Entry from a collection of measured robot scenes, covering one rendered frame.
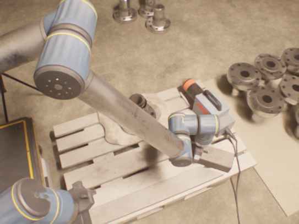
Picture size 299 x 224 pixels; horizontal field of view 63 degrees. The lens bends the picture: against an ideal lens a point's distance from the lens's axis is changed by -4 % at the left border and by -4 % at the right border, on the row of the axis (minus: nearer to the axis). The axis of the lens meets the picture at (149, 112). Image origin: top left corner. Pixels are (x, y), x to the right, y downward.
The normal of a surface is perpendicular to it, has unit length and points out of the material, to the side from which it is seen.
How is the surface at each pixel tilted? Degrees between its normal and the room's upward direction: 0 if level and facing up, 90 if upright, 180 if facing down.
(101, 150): 0
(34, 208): 63
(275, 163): 0
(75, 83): 88
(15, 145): 0
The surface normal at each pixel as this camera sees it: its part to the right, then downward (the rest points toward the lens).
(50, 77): -0.01, 0.75
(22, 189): 0.76, -0.63
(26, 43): -0.16, 0.47
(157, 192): 0.00, -0.57
